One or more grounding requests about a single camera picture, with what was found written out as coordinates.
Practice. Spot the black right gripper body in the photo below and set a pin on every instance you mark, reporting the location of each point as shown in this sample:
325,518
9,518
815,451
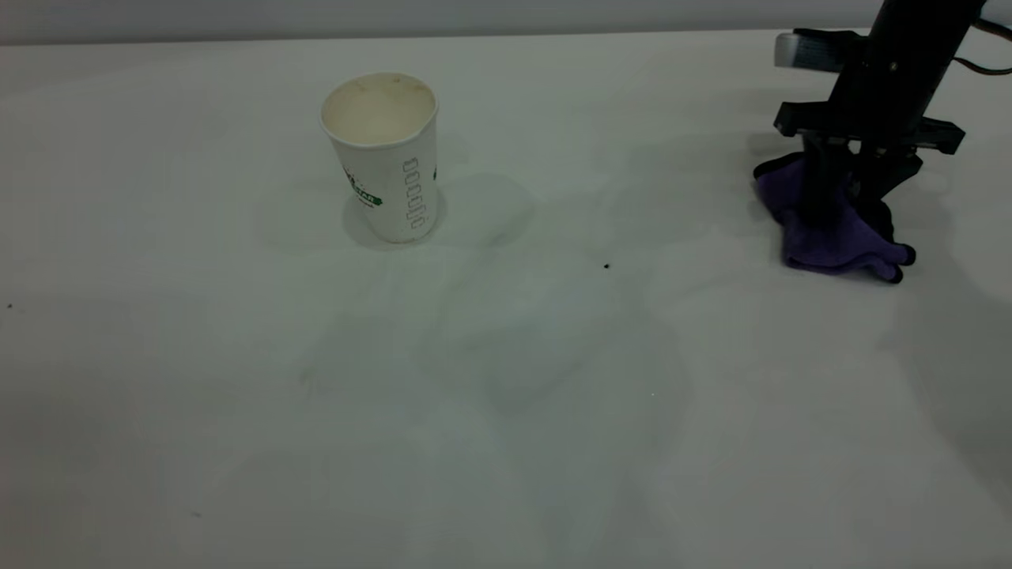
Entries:
877,114

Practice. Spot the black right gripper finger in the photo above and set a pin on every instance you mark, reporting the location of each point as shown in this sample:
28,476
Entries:
828,178
881,178

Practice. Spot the purple cloth with black trim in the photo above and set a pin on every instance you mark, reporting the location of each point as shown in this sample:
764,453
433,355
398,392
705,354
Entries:
830,241

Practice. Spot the white paper coffee cup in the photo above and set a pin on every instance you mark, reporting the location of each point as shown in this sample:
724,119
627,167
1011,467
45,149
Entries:
387,174

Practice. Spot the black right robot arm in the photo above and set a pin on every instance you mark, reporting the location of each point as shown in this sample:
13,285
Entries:
917,39

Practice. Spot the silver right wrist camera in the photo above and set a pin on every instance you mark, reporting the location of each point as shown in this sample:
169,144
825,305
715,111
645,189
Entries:
806,50

